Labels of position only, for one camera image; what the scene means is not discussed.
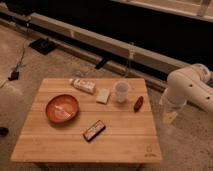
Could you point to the clear plastic cup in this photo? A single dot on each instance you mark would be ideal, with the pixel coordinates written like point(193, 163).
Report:
point(121, 90)

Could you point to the white sponge block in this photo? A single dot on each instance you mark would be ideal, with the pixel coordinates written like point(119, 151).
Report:
point(102, 96)

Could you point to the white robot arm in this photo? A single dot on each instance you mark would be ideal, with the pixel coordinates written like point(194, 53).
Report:
point(186, 84)

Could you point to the black chocolate bar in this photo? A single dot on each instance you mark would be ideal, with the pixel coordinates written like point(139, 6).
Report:
point(94, 131)

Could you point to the orange ceramic bowl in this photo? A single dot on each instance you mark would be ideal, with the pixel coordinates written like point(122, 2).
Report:
point(62, 108)

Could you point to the black floor plate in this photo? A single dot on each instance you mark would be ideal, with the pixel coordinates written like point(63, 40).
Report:
point(43, 46)

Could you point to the black object at left edge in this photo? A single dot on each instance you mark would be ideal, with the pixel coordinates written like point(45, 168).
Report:
point(4, 131)

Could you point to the wooden table board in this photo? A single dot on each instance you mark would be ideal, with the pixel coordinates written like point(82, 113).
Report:
point(110, 133)

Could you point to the long beige baseboard rail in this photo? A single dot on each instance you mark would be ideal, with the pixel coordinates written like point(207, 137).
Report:
point(162, 43)

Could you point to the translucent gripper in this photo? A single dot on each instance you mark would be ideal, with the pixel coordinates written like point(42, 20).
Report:
point(170, 109)

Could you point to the dark red oblong object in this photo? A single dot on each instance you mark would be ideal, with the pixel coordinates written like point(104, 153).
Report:
point(138, 103)

